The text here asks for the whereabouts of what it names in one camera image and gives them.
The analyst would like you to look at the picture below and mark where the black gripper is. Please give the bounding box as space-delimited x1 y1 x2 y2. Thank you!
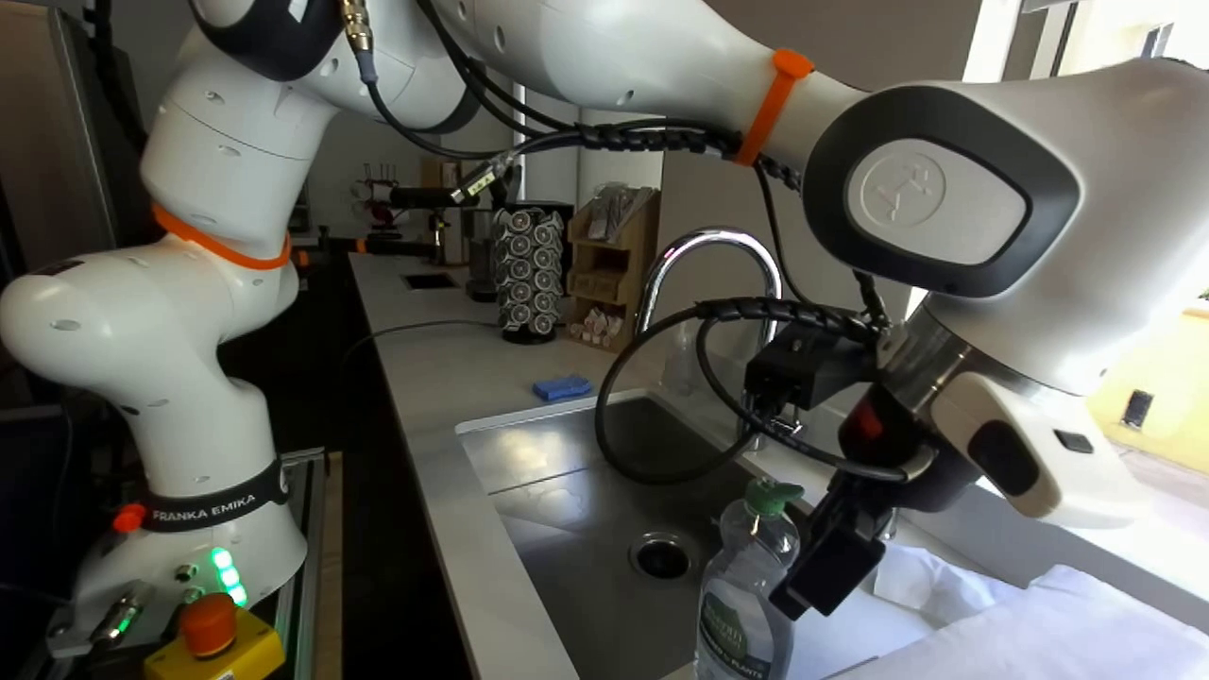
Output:
766 373 984 621

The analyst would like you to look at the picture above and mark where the clear green-capped dish soap bottle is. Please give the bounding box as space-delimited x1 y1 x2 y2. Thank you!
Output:
695 485 807 680

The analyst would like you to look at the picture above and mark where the round sink drain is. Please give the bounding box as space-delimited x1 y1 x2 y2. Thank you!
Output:
627 531 698 586

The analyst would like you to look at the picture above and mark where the stainless steel sink basin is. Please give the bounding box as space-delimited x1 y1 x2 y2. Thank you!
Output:
453 390 884 680

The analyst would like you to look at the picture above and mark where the crumpled white cloth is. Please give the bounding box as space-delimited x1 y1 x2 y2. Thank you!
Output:
864 541 1014 634

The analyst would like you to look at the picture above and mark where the blue sponge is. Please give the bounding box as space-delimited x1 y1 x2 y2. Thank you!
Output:
529 373 596 409

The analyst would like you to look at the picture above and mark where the wooden countertop organiser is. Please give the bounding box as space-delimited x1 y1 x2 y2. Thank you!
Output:
562 187 666 356

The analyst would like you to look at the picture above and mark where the black patterned utensil holder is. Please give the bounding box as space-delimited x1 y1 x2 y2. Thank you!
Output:
490 201 569 349

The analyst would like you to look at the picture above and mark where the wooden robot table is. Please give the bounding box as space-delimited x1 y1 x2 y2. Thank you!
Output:
280 448 353 680

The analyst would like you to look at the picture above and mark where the yellow emergency stop box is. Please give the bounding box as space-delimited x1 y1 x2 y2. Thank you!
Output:
138 592 286 680

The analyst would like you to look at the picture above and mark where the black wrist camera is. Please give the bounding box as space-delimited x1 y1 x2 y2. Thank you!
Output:
743 329 879 414

